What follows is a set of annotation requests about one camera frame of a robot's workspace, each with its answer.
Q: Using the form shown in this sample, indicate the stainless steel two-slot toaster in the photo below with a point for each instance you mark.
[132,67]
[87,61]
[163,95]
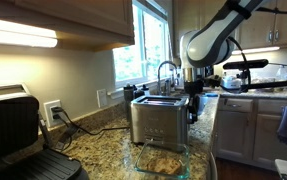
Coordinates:
[159,123]

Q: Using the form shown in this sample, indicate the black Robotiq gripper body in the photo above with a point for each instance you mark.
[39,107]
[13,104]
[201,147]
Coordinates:
[193,87]

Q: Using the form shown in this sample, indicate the white wall power outlet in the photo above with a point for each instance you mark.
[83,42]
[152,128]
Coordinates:
[48,110]

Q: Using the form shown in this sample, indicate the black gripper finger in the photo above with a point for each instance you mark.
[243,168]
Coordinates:
[193,110]

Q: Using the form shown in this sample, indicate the black panini grill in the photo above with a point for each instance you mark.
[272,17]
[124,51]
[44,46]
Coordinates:
[13,126]

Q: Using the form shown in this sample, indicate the white cooking pot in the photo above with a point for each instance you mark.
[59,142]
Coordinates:
[231,83]

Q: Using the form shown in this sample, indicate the chrome kitchen faucet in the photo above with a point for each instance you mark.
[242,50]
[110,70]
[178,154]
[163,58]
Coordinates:
[164,75]

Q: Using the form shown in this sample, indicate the black bar-shaped camera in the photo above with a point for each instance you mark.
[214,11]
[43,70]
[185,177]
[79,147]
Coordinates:
[249,64]

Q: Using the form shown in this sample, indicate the under-cabinet light strip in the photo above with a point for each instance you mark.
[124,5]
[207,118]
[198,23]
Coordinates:
[16,33]
[259,50]

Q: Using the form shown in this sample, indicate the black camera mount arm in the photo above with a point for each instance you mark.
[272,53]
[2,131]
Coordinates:
[269,85]

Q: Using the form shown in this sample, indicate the blue-rimmed container lid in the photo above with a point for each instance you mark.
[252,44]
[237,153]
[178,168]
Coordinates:
[211,95]

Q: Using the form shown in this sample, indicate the black bottle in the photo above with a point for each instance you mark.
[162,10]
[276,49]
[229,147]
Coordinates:
[128,100]

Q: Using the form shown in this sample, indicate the beige base cabinet with drawers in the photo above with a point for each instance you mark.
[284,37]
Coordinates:
[236,133]

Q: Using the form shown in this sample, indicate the clear glass baking dish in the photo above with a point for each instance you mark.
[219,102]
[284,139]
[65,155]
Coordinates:
[163,151]

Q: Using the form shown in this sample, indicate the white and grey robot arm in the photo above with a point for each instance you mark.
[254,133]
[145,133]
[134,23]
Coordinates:
[213,40]

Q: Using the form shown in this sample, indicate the kitchen window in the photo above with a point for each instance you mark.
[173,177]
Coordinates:
[139,50]

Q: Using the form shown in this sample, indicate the white wall switch plate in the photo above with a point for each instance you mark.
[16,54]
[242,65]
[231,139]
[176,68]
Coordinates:
[102,98]

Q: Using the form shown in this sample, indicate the wooden wall cabinet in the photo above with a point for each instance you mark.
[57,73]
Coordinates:
[66,16]

